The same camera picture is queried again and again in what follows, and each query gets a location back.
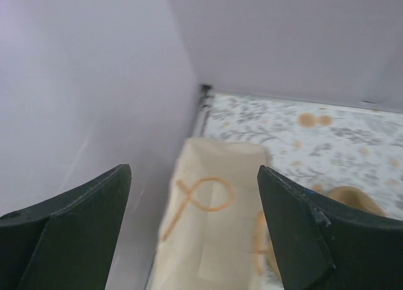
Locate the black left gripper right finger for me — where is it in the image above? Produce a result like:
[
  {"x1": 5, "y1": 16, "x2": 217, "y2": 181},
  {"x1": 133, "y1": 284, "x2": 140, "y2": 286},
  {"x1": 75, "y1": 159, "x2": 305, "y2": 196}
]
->
[{"x1": 258, "y1": 166, "x2": 402, "y2": 290}]

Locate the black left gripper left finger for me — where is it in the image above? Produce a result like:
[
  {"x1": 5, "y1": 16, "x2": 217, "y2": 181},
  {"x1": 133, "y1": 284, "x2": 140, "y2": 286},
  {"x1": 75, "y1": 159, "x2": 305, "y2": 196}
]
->
[{"x1": 1, "y1": 164, "x2": 132, "y2": 290}]

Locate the brown pulp cup carrier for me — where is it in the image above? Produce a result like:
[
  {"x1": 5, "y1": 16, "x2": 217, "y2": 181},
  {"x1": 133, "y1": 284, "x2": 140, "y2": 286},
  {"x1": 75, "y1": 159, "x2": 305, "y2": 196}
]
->
[{"x1": 327, "y1": 186, "x2": 386, "y2": 216}]

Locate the floral table mat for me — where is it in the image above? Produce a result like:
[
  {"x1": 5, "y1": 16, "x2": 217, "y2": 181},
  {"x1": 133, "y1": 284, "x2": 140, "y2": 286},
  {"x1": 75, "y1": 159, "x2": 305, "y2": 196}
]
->
[{"x1": 201, "y1": 93, "x2": 402, "y2": 219}]

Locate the brown paper bag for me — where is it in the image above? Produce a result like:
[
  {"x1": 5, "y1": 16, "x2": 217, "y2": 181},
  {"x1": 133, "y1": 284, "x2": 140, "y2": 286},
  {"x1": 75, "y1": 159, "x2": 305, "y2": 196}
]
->
[{"x1": 151, "y1": 138, "x2": 271, "y2": 289}]

